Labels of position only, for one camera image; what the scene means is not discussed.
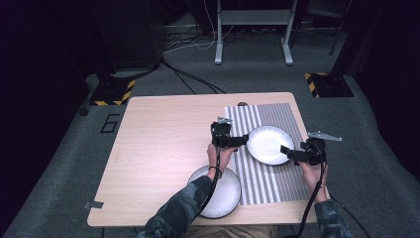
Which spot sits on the grey striped placemat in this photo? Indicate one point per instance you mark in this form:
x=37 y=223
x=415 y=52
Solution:
x=257 y=185

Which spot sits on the white metal desk frame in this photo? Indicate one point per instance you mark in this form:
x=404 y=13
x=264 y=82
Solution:
x=252 y=16

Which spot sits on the white paper plate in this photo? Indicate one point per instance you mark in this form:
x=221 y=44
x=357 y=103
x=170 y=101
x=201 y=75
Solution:
x=267 y=145

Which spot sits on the person's legs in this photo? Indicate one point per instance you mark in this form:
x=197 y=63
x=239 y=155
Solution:
x=231 y=233

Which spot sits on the black stand base hazard tape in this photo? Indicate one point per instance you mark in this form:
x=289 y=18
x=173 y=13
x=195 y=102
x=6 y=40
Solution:
x=110 y=92
x=330 y=86

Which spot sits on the black stand leg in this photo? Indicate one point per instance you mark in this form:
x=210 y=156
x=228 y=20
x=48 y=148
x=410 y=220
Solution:
x=340 y=29

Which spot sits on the person's right hand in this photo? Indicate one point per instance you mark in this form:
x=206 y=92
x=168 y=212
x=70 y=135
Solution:
x=312 y=175

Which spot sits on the small black round object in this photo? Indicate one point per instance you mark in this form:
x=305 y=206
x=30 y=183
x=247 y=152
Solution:
x=83 y=111

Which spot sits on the white plate with dark rim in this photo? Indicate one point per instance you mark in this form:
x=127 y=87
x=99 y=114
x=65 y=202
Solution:
x=228 y=195

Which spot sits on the grey tape strip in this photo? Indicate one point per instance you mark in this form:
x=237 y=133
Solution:
x=94 y=205

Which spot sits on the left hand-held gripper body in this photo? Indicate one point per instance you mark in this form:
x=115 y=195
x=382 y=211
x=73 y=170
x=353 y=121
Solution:
x=222 y=135

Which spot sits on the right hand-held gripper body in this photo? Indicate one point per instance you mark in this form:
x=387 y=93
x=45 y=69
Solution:
x=313 y=152

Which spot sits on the person's left hand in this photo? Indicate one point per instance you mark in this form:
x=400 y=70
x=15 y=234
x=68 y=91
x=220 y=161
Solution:
x=224 y=158

